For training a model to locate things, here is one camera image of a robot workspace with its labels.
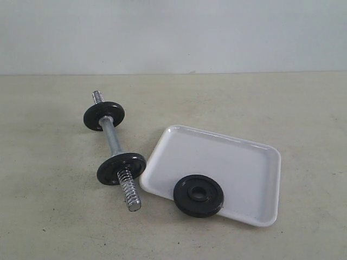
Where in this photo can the chrome dumbbell bar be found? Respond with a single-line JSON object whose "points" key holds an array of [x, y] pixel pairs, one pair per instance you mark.
{"points": [[132, 198]]}

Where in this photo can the black weight plate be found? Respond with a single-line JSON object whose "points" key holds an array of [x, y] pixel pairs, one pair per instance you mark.
{"points": [[198, 196], [132, 163]]}

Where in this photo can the black weight plate far end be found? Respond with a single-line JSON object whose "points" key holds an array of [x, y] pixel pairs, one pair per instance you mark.
{"points": [[97, 111]]}

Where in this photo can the white rectangular plastic tray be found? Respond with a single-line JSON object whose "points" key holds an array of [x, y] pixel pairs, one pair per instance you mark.
{"points": [[247, 172]]}

